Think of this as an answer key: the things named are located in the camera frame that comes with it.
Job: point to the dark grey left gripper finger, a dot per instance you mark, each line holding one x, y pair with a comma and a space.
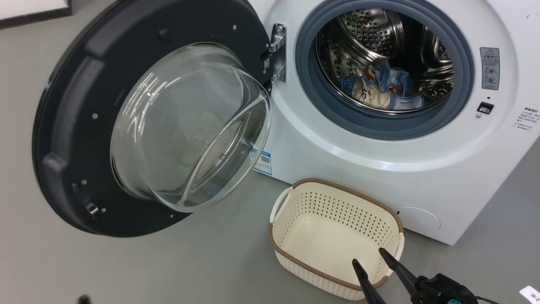
85, 299

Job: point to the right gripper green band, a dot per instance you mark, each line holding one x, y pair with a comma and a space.
443, 291

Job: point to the white printed garment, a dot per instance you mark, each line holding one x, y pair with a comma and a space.
371, 95

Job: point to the black round glass washer door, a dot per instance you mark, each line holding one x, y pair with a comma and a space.
84, 105

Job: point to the blue cartoon print garment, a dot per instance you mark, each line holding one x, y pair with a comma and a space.
400, 82

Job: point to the white front-load washing machine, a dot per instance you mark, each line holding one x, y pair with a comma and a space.
379, 169

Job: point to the black door latch socket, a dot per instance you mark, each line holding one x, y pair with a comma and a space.
485, 108

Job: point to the stainless steel washing machine drum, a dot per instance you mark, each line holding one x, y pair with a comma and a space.
371, 33

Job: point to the metal door hinge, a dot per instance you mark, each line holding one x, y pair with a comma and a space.
278, 46

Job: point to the round white filter cover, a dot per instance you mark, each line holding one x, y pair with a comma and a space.
422, 219

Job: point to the cream perforated laundry basket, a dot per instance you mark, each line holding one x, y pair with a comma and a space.
329, 236

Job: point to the white card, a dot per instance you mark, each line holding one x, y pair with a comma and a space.
530, 295

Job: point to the blue energy label sticker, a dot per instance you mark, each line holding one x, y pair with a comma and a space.
263, 161

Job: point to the small printed text label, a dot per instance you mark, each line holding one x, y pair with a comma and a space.
527, 119

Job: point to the grey warning label sticker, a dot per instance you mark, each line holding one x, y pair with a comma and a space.
490, 68

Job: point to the white board dark frame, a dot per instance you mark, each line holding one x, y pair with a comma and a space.
29, 8

